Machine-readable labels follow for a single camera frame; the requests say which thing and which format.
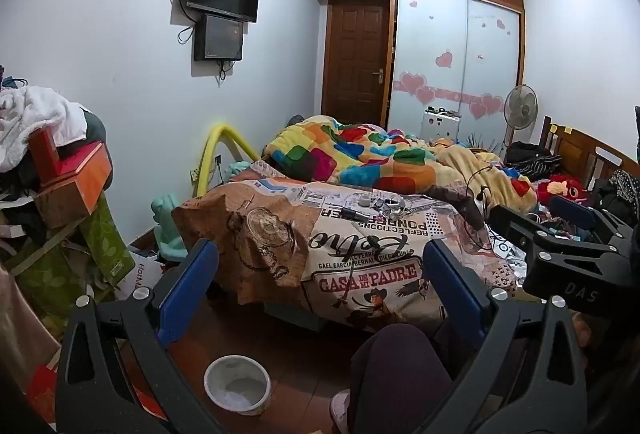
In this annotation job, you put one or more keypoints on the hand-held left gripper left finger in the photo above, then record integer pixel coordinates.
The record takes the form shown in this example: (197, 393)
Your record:
(192, 284)

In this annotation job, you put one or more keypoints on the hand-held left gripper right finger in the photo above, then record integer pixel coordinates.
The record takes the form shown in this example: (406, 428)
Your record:
(450, 279)

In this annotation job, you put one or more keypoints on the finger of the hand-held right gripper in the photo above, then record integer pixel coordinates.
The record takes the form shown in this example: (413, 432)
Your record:
(575, 214)
(515, 226)

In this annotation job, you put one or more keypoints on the white plastic bucket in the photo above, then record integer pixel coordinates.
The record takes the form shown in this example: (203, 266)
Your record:
(237, 384)

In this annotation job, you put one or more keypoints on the person's right hand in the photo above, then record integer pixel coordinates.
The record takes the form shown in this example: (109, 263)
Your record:
(581, 333)

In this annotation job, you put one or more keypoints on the red plush toy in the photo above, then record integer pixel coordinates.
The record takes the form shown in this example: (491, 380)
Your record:
(562, 186)

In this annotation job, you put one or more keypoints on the black patterned clothing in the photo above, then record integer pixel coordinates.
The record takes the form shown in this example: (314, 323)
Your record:
(617, 194)

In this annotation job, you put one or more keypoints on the white paper bag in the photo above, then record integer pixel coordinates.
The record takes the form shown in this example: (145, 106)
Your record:
(145, 271)

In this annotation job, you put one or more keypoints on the wooden bed headboard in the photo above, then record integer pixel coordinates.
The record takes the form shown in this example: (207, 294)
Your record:
(575, 148)

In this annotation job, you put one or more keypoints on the black striped clothing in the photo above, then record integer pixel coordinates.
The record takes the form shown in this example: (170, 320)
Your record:
(532, 158)

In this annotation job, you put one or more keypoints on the green leaf print bag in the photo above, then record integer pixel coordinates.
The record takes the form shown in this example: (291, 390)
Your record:
(100, 239)

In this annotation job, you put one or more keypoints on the person's dark trousered leg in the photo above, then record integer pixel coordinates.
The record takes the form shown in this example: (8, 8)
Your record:
(400, 379)

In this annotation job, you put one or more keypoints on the black marker pen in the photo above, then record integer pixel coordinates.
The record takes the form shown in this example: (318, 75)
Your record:
(357, 215)

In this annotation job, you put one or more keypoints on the newspaper print bedsheet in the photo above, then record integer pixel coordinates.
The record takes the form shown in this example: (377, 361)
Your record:
(300, 234)

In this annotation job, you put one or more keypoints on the standing electric fan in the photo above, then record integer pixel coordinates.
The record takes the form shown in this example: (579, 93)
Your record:
(520, 106)

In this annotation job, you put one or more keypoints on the white appliance box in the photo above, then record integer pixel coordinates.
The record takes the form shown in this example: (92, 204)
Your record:
(440, 123)

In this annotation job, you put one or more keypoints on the yellow foam tube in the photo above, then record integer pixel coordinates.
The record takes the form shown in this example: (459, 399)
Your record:
(215, 138)

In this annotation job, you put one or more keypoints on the orange red box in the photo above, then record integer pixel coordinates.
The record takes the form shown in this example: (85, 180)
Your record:
(85, 174)

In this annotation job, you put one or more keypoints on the colourful patchwork blanket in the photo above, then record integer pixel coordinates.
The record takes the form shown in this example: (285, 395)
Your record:
(350, 153)

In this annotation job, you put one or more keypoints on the pink slipper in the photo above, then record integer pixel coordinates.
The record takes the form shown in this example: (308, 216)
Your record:
(340, 409)

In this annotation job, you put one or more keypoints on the pink heart stickers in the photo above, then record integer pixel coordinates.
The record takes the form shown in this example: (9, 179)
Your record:
(412, 82)

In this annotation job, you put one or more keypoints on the pale pink cloth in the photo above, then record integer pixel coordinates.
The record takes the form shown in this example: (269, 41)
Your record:
(20, 324)

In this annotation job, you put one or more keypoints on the dark clothes pile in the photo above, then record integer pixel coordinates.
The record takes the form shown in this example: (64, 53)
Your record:
(95, 128)

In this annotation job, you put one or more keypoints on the red carton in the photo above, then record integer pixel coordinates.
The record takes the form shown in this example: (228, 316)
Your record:
(37, 389)

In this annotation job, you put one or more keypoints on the wooden sliding door wardrobe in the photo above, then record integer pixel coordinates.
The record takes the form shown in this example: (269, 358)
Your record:
(435, 33)

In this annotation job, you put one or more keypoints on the brown wooden door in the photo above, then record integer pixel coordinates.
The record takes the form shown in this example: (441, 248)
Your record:
(357, 61)

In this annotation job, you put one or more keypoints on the white cloth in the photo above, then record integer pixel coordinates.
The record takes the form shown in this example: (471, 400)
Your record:
(35, 113)

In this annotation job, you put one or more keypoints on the small black wall monitor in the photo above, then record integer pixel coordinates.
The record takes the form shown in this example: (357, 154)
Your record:
(220, 38)

